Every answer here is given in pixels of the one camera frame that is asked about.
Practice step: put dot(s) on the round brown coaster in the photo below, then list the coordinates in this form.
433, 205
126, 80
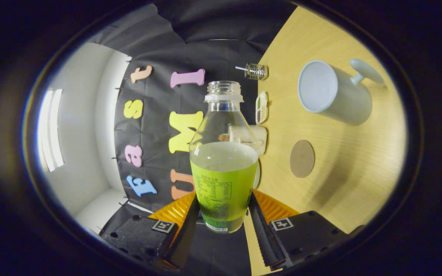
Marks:
302, 158

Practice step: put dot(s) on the pale blue cup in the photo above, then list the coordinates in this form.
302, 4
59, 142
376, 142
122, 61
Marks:
343, 99

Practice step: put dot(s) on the white divided seasoning tray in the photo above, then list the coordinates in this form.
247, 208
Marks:
261, 108

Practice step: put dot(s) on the clear green label juice bottle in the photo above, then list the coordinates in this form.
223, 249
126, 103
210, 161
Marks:
223, 180

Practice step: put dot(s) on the toast slice in toaster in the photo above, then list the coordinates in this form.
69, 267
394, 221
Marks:
224, 137

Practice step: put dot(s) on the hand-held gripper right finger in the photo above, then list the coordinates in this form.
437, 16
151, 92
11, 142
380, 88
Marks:
265, 237

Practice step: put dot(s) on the wooden table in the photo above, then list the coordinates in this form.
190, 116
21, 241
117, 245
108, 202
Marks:
351, 172

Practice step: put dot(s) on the black backdrop cloth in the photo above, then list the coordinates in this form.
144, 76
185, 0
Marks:
159, 50

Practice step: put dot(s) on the ceiling light panel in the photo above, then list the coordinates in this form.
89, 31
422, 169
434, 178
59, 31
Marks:
52, 130

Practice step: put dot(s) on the white straw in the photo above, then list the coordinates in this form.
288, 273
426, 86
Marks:
240, 69

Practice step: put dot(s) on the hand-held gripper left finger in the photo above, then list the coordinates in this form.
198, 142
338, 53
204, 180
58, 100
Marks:
184, 241

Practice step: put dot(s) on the cream toaster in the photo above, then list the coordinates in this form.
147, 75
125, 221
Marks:
261, 140

